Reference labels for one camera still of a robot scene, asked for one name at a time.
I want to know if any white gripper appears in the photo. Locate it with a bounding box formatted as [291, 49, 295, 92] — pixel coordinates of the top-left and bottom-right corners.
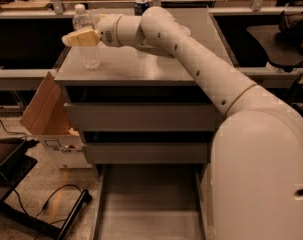
[62, 14, 122, 47]

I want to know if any clear plastic water bottle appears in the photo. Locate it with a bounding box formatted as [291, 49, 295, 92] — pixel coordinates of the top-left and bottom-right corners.
[72, 4, 101, 70]

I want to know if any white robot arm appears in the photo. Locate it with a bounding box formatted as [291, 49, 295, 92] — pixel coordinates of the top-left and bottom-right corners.
[62, 6, 303, 240]

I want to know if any grey drawer cabinet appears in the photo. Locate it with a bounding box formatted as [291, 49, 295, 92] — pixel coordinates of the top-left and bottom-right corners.
[54, 7, 241, 182]

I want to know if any grey middle drawer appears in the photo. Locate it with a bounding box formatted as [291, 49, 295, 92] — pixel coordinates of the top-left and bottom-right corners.
[83, 143, 209, 164]

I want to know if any grey top drawer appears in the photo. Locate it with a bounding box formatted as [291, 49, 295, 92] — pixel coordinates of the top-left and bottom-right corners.
[64, 103, 223, 132]

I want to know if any grey open bottom drawer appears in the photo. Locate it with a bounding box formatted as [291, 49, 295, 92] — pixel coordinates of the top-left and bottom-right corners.
[90, 164, 210, 240]

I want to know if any blue soda can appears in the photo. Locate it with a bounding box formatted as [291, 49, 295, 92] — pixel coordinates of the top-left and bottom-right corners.
[134, 0, 150, 16]

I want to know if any brown cardboard box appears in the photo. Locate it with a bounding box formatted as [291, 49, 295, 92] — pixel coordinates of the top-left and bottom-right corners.
[19, 73, 91, 169]

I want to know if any white ceramic bowl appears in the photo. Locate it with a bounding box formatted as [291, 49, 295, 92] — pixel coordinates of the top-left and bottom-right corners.
[179, 25, 191, 36]

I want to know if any black stand base left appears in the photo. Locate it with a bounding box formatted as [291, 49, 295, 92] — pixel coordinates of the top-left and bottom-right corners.
[0, 145, 93, 240]

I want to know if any black chair right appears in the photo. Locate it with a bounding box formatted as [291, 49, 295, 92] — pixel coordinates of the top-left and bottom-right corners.
[247, 11, 303, 72]

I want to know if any black floor cable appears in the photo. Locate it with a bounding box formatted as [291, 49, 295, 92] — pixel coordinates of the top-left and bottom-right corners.
[0, 105, 83, 240]

